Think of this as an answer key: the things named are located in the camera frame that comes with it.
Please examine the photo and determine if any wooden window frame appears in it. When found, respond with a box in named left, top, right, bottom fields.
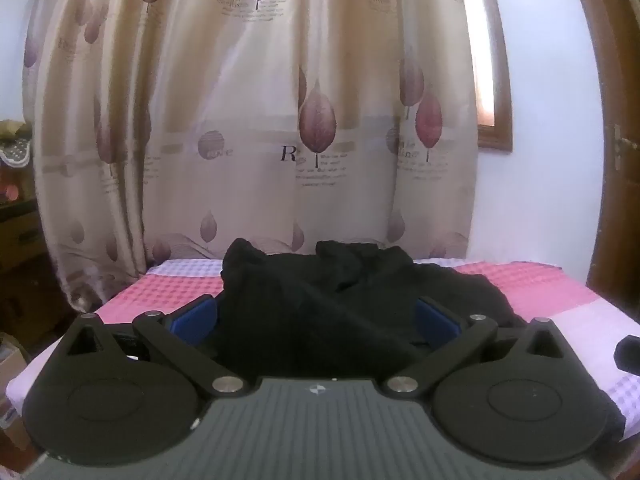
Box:
left=471, top=0, right=514, bottom=153

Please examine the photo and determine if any cardboard box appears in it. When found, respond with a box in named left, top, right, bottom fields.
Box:
left=0, top=333, right=30, bottom=386

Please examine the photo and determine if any brown wooden door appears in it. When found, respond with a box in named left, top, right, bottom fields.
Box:
left=564, top=0, right=640, bottom=311

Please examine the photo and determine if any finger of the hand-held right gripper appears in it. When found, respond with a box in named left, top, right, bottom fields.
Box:
left=614, top=335, right=640, bottom=374

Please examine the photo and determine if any beige leaf print curtain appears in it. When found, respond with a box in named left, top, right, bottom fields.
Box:
left=21, top=0, right=485, bottom=314

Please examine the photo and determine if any black jacket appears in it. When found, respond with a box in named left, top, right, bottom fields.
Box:
left=214, top=238, right=627, bottom=441

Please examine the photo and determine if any dark wooden shelf unit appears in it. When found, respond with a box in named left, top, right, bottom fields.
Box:
left=0, top=119, right=71, bottom=351

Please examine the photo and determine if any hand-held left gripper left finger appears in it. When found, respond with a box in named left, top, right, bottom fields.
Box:
left=64, top=296, right=247, bottom=397

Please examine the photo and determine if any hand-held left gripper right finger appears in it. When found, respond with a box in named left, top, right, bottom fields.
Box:
left=379, top=296, right=569, bottom=396

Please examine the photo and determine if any bed with pink checked sheet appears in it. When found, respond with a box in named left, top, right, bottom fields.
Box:
left=5, top=257, right=640, bottom=461

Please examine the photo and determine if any polka dot cloth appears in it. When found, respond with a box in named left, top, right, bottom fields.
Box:
left=0, top=136, right=33, bottom=169

